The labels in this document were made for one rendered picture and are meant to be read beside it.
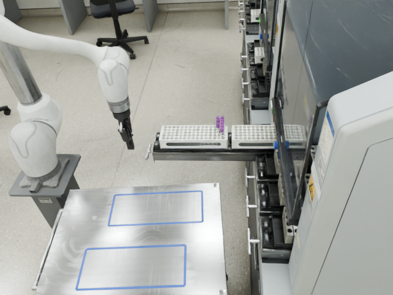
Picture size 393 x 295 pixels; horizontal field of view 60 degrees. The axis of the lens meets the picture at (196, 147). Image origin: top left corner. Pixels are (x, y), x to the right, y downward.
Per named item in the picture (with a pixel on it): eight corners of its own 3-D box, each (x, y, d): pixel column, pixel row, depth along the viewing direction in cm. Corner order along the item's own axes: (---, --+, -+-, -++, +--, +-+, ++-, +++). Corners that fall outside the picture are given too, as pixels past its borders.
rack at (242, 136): (297, 135, 154) (300, 124, 150) (301, 151, 147) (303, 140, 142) (231, 135, 157) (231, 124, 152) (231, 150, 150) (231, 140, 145)
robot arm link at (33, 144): (18, 179, 152) (-5, 143, 136) (29, 151, 165) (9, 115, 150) (55, 175, 152) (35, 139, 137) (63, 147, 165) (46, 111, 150)
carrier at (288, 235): (291, 246, 113) (293, 236, 109) (285, 245, 113) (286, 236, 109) (288, 216, 121) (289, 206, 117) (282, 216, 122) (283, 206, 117)
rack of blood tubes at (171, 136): (227, 135, 157) (227, 124, 153) (227, 150, 150) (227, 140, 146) (163, 135, 160) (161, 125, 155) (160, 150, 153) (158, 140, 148)
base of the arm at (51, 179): (14, 194, 153) (9, 186, 149) (35, 158, 169) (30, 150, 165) (54, 195, 151) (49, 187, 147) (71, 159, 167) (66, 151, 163)
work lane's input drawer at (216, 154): (303, 143, 160) (306, 129, 153) (308, 165, 150) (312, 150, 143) (150, 143, 167) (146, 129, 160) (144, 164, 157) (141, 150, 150)
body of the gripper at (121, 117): (126, 113, 140) (131, 130, 147) (131, 101, 147) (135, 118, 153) (109, 113, 141) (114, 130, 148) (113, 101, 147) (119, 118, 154)
